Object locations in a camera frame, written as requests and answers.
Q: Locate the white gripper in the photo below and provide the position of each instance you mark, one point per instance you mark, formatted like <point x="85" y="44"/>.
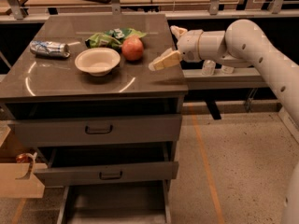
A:
<point x="189" y="47"/>

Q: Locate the red apple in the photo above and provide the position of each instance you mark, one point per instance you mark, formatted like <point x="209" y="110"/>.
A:
<point x="132" y="48"/>

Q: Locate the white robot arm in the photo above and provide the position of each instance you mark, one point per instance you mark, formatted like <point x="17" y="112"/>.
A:
<point x="242" y="44"/>

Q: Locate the grey drawer cabinet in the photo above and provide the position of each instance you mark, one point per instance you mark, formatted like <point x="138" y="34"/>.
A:
<point x="44" y="88"/>

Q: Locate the grey middle drawer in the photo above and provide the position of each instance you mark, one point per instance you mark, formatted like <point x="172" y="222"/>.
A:
<point x="104" y="174"/>

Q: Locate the grey drawer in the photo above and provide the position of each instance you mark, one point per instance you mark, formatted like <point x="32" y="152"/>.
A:
<point x="97" y="131"/>
<point x="104" y="174"/>
<point x="121" y="203"/>

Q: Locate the grey top drawer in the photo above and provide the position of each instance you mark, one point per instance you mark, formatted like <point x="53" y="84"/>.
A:
<point x="97" y="131"/>

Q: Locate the grey bottom drawer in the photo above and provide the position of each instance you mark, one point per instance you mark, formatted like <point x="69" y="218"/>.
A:
<point x="121" y="203"/>

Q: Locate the left clear sanitizer bottle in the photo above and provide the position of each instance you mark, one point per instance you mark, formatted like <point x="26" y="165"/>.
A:
<point x="208" y="68"/>

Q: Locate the clear sanitizer bottle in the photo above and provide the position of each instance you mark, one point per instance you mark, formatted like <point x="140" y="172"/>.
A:
<point x="208" y="68"/>
<point x="227" y="69"/>

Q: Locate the right clear sanitizer bottle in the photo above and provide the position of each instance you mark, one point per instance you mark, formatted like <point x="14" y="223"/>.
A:
<point x="227" y="69"/>

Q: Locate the green chip bag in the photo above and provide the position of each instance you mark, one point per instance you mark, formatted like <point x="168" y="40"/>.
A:
<point x="112" y="38"/>

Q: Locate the white paper bowl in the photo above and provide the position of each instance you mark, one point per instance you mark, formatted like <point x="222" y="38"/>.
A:
<point x="97" y="62"/>

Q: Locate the crushed silver blue can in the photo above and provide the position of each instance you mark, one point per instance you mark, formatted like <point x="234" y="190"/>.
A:
<point x="49" y="49"/>

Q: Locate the red can in box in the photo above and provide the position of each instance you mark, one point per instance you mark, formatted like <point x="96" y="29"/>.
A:
<point x="24" y="158"/>

